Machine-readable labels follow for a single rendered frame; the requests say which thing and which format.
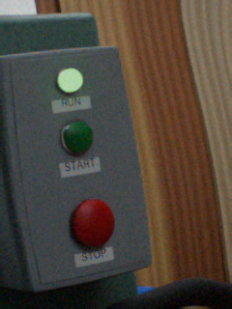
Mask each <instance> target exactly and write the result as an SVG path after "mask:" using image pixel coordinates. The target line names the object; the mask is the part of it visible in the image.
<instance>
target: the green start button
mask: <svg viewBox="0 0 232 309"><path fill-rule="evenodd" d="M93 141H94V134H93V131H92V129H91V127H90V126H89V125H88V124H87V122H85V121H82V120H79V119H73V120H70V121H68V122H67V123H65V124H64V125H63V127H62V130H61V134H60V142H61V144H62V146H63V148H64V149H65V151H66V152H67V153H69V154H70V155H74V156H77V155H84V154H86V153H87V152H88V151H89V150H90V148H91V147H92V145H93Z"/></svg>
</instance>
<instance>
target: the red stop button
mask: <svg viewBox="0 0 232 309"><path fill-rule="evenodd" d="M114 228H115V218H114V214H113V212H112V210H111V208H110V207H109V206H108V204H107V203H105V202H103V201H101V200H96V199H93V200H86V201H84V202H83V203H80V204H79V205H78V206H77V207H76V209H75V210H74V212H73V216H72V229H73V232H74V234H75V237H76V239H77V240H78V241H80V242H81V243H83V244H84V245H86V246H90V247H97V246H101V245H103V244H105V243H106V242H107V241H109V239H110V238H111V236H112V234H113V232H114Z"/></svg>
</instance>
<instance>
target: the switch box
mask: <svg viewBox="0 0 232 309"><path fill-rule="evenodd" d="M65 68H75V69H76V70H78V71H79V72H80V75H81V77H82V85H81V87H80V89H79V90H78V91H77V92H75V93H73V94H64V93H62V92H61V91H60V90H59V89H58V88H57V86H56V85H57V84H56V75H57V74H58V72H59V71H60V70H61V69H65ZM87 96H90V104H91V108H89V109H81V110H74V111H68V112H61V113H54V114H53V109H52V103H51V101H52V100H57V99H65V98H79V97H87ZM73 119H79V120H82V121H85V122H87V124H88V125H89V126H90V127H91V129H92V131H93V134H94V141H93V145H92V147H91V148H90V150H89V151H88V152H87V153H86V154H84V155H77V156H74V155H71V154H69V153H67V152H66V151H65V149H64V148H63V146H62V144H61V142H60V134H61V130H62V127H63V125H64V124H65V123H67V122H68V121H70V120H73ZM97 156H98V157H99V160H100V167H101V170H100V171H98V172H93V173H88V174H83V175H77V176H72V177H67V178H62V175H61V169H60V163H64V162H70V161H76V160H81V159H86V158H92V157H97ZM93 199H96V200H101V201H103V202H105V203H107V204H108V206H109V207H110V208H111V210H112V212H113V214H114V218H115V228H114V232H113V234H112V236H111V238H110V239H109V241H107V242H106V243H105V244H103V245H101V246H97V247H90V246H86V245H84V244H83V243H81V242H80V241H78V240H77V239H76V237H75V234H74V232H73V212H74V210H75V209H76V207H77V206H78V205H79V204H80V203H83V202H84V201H86V200H93ZM149 233H150V229H149V223H148V217H147V206H146V200H145V193H144V188H143V181H142V176H141V169H140V164H139V158H138V151H137V146H136V141H135V135H134V129H133V123H132V117H131V108H130V103H129V97H128V92H127V86H126V82H125V76H124V72H123V67H122V62H121V57H120V52H119V49H118V47H115V46H102V47H79V48H68V49H56V50H48V51H41V52H34V53H22V54H12V55H2V56H0V287H3V288H9V289H17V290H22V291H29V292H33V293H40V292H46V291H49V290H55V289H59V288H66V287H69V286H74V285H77V284H84V283H88V282H91V281H97V280H101V279H103V278H107V277H112V276H117V275H120V274H124V273H127V272H131V271H134V270H138V269H140V268H144V267H149V266H150V265H151V264H152V262H153V257H152V252H151V248H152V246H151V241H150V235H149ZM107 247H112V248H113V253H114V257H113V260H108V261H104V262H101V263H97V264H94V265H88V266H84V267H76V265H75V259H74V254H78V253H80V254H82V253H86V252H89V251H93V250H97V249H101V248H107Z"/></svg>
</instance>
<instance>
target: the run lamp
mask: <svg viewBox="0 0 232 309"><path fill-rule="evenodd" d="M56 84H57V85H56V86H57V88H58V89H59V90H60V91H61V92H62V93H64V94H73V93H75V92H77V91H78V90H79V89H80V87H81V85H82V77H81V75H80V72H79V71H78V70H76V69H75V68H65V69H61V70H60V71H59V72H58V74H57V75H56Z"/></svg>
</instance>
